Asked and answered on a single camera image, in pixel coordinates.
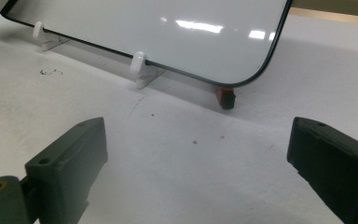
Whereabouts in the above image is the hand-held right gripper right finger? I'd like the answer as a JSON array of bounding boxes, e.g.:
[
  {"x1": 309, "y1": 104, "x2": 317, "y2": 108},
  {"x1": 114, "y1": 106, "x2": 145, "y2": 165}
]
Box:
[{"x1": 286, "y1": 116, "x2": 358, "y2": 224}]

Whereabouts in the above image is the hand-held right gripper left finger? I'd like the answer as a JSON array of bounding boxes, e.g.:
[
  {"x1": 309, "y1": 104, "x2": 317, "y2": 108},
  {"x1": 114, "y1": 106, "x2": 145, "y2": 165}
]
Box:
[{"x1": 24, "y1": 116, "x2": 109, "y2": 224}]

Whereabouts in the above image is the white whiteboard with black rim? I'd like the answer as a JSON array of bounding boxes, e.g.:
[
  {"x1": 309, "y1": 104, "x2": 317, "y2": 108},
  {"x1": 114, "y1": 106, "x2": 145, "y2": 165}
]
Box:
[{"x1": 0, "y1": 0, "x2": 295, "y2": 89}]

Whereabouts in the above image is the white plastic board stand hook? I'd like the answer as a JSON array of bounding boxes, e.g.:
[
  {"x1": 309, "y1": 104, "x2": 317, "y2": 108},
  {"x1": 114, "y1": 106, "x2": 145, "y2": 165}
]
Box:
[
  {"x1": 32, "y1": 21, "x2": 71, "y2": 52},
  {"x1": 129, "y1": 50, "x2": 167, "y2": 91}
]

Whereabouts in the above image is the red and black marker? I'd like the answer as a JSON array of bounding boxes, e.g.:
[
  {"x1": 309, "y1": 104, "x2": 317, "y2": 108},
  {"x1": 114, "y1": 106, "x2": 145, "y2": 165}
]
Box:
[{"x1": 215, "y1": 86, "x2": 237, "y2": 111}]

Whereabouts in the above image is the wooden table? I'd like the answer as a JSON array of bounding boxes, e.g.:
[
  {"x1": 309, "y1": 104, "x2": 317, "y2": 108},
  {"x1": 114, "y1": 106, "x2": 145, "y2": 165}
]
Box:
[{"x1": 288, "y1": 7, "x2": 358, "y2": 27}]

